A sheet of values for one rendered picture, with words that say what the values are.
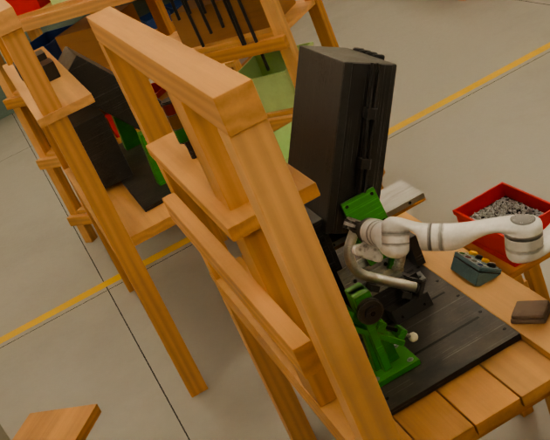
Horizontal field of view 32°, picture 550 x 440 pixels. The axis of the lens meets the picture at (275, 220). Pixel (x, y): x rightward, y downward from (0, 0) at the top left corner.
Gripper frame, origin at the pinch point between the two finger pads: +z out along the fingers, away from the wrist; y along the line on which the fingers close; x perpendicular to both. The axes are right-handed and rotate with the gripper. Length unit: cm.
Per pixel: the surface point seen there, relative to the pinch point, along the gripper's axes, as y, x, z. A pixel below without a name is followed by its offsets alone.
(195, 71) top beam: 63, -20, -47
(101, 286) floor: 27, 77, 353
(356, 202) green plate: -1.4, -7.6, 11.4
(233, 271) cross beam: 28.4, 23.0, 6.1
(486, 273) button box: -44.6, 0.0, 3.1
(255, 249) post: 30.6, 14.3, -18.9
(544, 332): -50, 11, -29
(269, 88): -17, -66, 270
